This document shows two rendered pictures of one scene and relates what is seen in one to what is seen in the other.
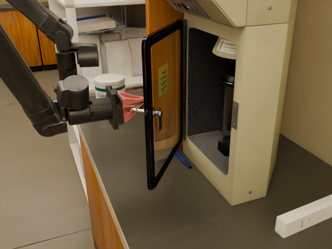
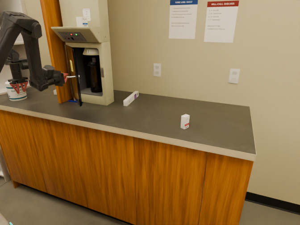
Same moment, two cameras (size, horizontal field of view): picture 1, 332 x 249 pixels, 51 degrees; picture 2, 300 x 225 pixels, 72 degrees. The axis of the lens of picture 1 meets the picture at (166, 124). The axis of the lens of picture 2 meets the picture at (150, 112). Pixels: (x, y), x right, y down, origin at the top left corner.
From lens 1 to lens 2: 0.87 m
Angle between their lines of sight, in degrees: 43
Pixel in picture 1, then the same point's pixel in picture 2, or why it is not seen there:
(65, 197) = not seen: outside the picture
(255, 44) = (104, 47)
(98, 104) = (55, 76)
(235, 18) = (98, 39)
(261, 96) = (107, 65)
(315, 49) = not seen: hidden behind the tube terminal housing
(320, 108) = (114, 74)
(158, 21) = (54, 46)
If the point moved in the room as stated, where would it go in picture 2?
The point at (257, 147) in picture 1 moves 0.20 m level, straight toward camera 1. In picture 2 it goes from (109, 83) to (119, 89)
